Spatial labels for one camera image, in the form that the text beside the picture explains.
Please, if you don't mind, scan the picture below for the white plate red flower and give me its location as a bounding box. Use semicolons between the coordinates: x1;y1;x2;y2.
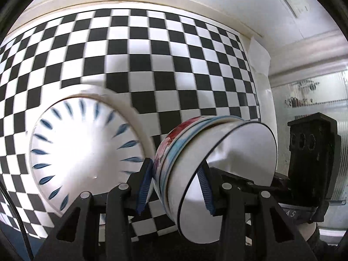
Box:
152;115;207;185

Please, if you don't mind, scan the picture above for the white plate blue leaf rim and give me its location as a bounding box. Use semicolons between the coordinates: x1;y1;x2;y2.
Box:
28;97;145;215

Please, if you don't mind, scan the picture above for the black white checkered mat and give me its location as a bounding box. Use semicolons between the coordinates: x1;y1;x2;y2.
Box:
1;7;261;239

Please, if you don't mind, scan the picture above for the black cable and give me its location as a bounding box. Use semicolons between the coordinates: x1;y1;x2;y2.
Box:
0;178;35;261

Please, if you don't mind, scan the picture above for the white bowl black rim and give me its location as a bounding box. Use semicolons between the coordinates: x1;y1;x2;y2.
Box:
163;117;277;244

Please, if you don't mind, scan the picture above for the bowl with coloured dots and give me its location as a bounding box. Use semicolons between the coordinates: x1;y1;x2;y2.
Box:
155;115;242;197

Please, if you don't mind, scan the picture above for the white plate grey flower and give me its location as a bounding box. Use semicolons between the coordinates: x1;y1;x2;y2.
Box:
60;84;155;159

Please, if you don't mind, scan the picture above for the white folded paper towel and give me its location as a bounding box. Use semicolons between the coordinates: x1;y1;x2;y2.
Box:
248;37;271;77

